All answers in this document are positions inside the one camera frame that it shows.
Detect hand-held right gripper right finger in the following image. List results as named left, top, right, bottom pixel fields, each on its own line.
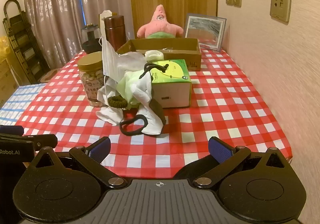
left=192, top=136, right=292, bottom=188

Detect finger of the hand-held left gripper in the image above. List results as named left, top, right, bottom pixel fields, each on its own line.
left=0, top=133, right=58, bottom=151
left=0, top=125, right=24, bottom=136

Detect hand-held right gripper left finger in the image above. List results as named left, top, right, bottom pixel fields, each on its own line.
left=29, top=136, right=127, bottom=188

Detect black elastic band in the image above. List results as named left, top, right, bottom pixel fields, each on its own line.
left=119, top=114, right=148, bottom=137

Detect white cloth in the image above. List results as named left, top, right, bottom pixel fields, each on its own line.
left=96, top=85, right=125, bottom=125
left=132, top=74, right=165, bottom=137

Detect dark hair scrunchie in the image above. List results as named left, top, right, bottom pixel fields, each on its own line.
left=107, top=96, right=129, bottom=109

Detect pale green fluffy cloth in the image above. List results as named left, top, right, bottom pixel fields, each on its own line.
left=117, top=71, right=142, bottom=104

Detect surgical face mask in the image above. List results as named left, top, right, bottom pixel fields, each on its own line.
left=98, top=36, right=122, bottom=83

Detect white knit towel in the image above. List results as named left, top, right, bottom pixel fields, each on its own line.
left=116, top=51, right=149, bottom=74

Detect shallow cardboard box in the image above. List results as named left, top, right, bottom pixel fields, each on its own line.
left=116, top=38, right=202, bottom=72

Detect blue checkered bedsheet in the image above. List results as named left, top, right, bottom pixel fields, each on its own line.
left=0, top=83, right=47, bottom=127

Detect red checkered tablecloth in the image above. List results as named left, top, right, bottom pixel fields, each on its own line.
left=16, top=47, right=293, bottom=179

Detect stacked cardboard cartons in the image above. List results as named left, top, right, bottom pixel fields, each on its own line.
left=0, top=59, right=19, bottom=107

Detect nut jar with gold lid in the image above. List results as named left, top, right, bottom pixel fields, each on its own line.
left=77, top=52, right=107, bottom=107

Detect green tissue box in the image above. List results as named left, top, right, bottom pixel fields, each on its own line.
left=150, top=59, right=192, bottom=109

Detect yellow plastic bag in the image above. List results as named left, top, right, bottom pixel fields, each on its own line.
left=0, top=36, right=12, bottom=59

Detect black folding rack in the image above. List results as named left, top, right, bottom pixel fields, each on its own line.
left=2, top=0, right=50, bottom=84

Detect white tape roll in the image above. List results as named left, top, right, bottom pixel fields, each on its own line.
left=146, top=50, right=165, bottom=62

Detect glass jar with dark lid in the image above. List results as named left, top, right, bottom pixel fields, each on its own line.
left=81, top=24, right=103, bottom=53

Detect brown cylindrical canister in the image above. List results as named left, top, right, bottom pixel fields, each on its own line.
left=104, top=15, right=127, bottom=51

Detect silver framed mirror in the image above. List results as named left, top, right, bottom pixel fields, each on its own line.
left=184, top=13, right=227, bottom=51

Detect beige patterned curtain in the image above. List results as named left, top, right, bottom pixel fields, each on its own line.
left=22, top=0, right=133, bottom=69

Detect pink starfish plush toy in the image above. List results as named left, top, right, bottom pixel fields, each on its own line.
left=137, top=5, right=184, bottom=39

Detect black cord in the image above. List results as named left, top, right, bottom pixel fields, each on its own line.
left=142, top=62, right=170, bottom=81

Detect large beige wall socket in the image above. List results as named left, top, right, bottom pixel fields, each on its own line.
left=270, top=0, right=292, bottom=23

